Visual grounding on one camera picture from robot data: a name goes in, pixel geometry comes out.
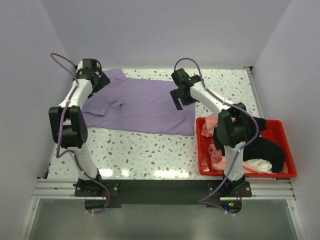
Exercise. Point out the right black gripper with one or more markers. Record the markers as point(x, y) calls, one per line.
point(175, 95)

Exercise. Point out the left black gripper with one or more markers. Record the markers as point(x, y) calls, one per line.
point(103, 81)

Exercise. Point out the purple t shirt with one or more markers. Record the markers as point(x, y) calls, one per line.
point(138, 105)

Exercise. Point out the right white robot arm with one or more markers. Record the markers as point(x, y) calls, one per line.
point(236, 128)

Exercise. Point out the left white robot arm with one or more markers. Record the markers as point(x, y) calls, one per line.
point(67, 123)

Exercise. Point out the pink t shirt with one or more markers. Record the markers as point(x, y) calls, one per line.
point(211, 125)

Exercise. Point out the black t shirt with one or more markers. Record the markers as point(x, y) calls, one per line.
point(262, 148)

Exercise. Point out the red plastic bin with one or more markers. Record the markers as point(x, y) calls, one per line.
point(273, 131)

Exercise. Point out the white t shirt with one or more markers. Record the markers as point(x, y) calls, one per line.
point(260, 165)

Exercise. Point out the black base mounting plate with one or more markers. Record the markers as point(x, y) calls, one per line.
point(115, 193)

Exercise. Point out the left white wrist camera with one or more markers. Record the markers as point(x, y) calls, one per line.
point(79, 65)

